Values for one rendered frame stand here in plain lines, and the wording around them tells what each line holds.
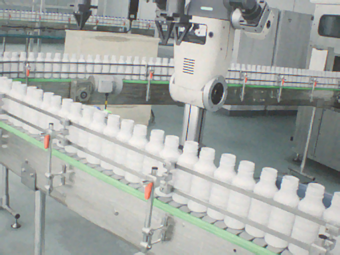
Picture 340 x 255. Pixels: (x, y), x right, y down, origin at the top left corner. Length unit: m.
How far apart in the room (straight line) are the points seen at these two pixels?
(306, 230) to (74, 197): 0.78
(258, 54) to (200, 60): 5.79
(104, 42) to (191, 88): 3.75
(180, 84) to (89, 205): 0.72
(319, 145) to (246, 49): 2.78
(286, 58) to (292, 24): 0.60
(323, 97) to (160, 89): 1.92
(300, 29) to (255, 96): 4.46
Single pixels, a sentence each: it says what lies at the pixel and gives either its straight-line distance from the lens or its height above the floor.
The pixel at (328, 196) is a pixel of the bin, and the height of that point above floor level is 0.94.
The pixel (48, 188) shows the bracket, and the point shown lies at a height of 0.89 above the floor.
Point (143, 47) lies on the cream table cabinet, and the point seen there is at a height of 1.05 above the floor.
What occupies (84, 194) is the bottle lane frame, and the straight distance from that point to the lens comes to 1.44.
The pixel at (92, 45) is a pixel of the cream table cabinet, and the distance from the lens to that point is 5.49.
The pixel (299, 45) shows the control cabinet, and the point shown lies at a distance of 8.28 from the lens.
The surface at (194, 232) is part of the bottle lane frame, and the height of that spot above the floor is 0.96.
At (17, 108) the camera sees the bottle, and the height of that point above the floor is 1.07.
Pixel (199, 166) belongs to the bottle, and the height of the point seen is 1.12.
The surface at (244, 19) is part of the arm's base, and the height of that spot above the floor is 1.51.
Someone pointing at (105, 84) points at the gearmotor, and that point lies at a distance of 2.94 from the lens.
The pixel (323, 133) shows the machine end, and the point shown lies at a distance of 5.12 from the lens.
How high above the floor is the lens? 1.48
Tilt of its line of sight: 14 degrees down
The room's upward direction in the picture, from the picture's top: 6 degrees clockwise
